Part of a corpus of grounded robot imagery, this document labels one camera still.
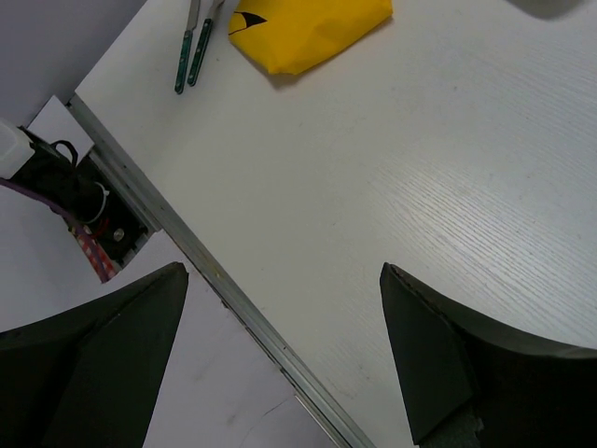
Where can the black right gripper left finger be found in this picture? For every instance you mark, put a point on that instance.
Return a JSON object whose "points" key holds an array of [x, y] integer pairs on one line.
{"points": [[90, 376]]}

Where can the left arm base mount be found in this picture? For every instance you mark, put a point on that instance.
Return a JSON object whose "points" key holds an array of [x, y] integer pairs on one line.
{"points": [[54, 174]]}

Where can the white rectangular plate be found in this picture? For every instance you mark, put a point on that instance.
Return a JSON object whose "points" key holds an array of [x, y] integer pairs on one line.
{"points": [[549, 10]]}

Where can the green-handled table knife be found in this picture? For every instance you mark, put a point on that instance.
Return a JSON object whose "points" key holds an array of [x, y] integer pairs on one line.
{"points": [[192, 20]]}

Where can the green-handled fork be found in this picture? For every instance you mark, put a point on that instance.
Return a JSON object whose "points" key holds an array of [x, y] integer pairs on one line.
{"points": [[206, 29]]}

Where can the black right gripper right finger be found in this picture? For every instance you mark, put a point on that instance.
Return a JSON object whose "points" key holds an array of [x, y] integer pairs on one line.
{"points": [[468, 380]]}

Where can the aluminium table edge rail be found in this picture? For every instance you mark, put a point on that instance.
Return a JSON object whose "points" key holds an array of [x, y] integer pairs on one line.
{"points": [[151, 207]]}

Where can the yellow Pikachu placemat cloth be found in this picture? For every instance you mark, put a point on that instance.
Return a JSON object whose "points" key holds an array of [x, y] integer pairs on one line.
{"points": [[287, 37]]}

